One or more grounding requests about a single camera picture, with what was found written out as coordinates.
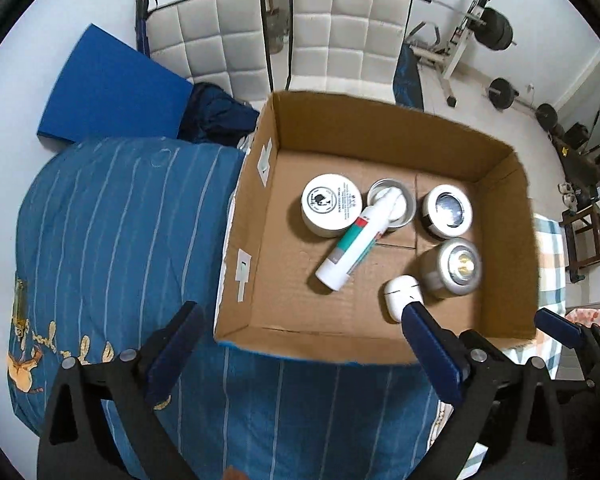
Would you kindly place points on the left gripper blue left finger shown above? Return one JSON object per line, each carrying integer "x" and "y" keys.
{"x": 166, "y": 352}

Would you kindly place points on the blue foam mat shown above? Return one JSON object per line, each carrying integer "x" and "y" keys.
{"x": 106, "y": 89}

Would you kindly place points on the blue striped blanket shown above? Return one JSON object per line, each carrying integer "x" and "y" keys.
{"x": 112, "y": 238}

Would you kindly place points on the right white quilted chair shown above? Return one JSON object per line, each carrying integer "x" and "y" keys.
{"x": 347, "y": 47}

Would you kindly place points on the white weight bench rack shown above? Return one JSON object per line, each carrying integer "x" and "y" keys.
{"x": 481, "y": 22}

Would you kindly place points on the white quilted chair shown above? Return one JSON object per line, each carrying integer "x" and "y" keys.
{"x": 218, "y": 41}
{"x": 347, "y": 47}

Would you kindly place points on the left white quilted chair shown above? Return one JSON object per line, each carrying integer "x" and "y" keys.
{"x": 218, "y": 41}

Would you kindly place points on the dark blue cloth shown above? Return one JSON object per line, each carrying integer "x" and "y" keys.
{"x": 213, "y": 116}

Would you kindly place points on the white round jar printed lid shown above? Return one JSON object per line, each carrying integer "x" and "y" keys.
{"x": 330, "y": 203}

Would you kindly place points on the silver jar with gold emblem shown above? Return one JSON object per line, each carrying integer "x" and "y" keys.
{"x": 451, "y": 269}

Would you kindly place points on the black dumbbell on floor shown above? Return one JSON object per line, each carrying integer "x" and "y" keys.
{"x": 503, "y": 96}

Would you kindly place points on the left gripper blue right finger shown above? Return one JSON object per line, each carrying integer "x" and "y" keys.
{"x": 440, "y": 353}

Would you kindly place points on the dark wooden chair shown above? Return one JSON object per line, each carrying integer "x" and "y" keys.
{"x": 582, "y": 235}

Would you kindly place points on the brown cardboard box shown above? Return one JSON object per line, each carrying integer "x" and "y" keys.
{"x": 269, "y": 299}

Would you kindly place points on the orange floral cloth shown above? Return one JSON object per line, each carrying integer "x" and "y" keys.
{"x": 597, "y": 322}

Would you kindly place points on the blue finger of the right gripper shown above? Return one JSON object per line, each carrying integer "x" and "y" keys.
{"x": 557, "y": 327}

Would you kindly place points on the open silver tin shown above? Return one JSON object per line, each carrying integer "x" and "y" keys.
{"x": 399, "y": 199}

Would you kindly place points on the white tube with green label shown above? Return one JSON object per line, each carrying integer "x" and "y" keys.
{"x": 353, "y": 247}

